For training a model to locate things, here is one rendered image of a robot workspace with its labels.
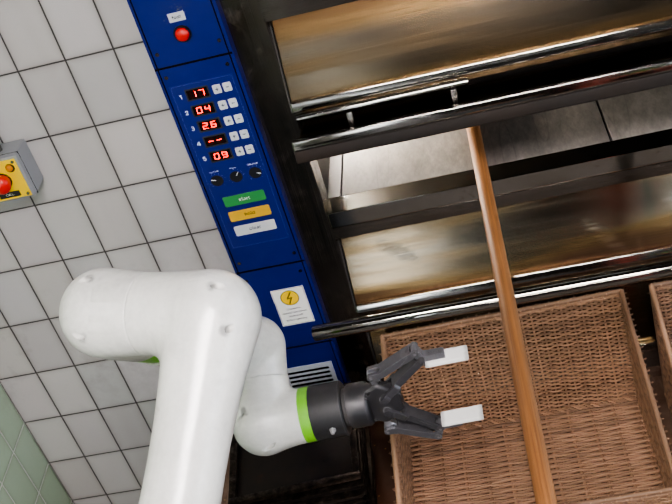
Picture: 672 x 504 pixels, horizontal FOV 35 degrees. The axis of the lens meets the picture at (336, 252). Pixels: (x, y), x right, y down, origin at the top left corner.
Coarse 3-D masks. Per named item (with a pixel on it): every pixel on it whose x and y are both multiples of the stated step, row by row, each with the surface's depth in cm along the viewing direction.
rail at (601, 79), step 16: (640, 64) 189; (656, 64) 187; (576, 80) 190; (592, 80) 189; (608, 80) 189; (624, 80) 189; (496, 96) 193; (512, 96) 192; (528, 96) 191; (544, 96) 191; (432, 112) 194; (448, 112) 194; (464, 112) 194; (352, 128) 197; (368, 128) 196; (384, 128) 196; (400, 128) 196; (304, 144) 198; (320, 144) 198
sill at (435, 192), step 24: (600, 144) 219; (624, 144) 217; (648, 144) 215; (504, 168) 221; (528, 168) 219; (552, 168) 217; (576, 168) 217; (600, 168) 216; (624, 168) 216; (384, 192) 226; (408, 192) 223; (432, 192) 221; (456, 192) 221; (504, 192) 220; (336, 216) 225; (360, 216) 225; (384, 216) 225
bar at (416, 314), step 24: (648, 264) 186; (528, 288) 189; (552, 288) 188; (576, 288) 188; (600, 288) 188; (384, 312) 195; (408, 312) 193; (432, 312) 192; (456, 312) 191; (312, 336) 196; (336, 336) 196
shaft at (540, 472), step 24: (480, 144) 226; (480, 168) 218; (480, 192) 212; (504, 264) 192; (504, 288) 186; (504, 312) 181; (528, 384) 167; (528, 408) 162; (528, 432) 159; (528, 456) 156; (552, 480) 152
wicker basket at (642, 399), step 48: (384, 336) 239; (432, 336) 239; (528, 336) 237; (576, 336) 236; (432, 384) 243; (480, 384) 242; (576, 384) 240; (624, 384) 239; (480, 432) 245; (576, 432) 237; (624, 432) 234; (432, 480) 237; (480, 480) 233; (528, 480) 230; (576, 480) 226; (624, 480) 223
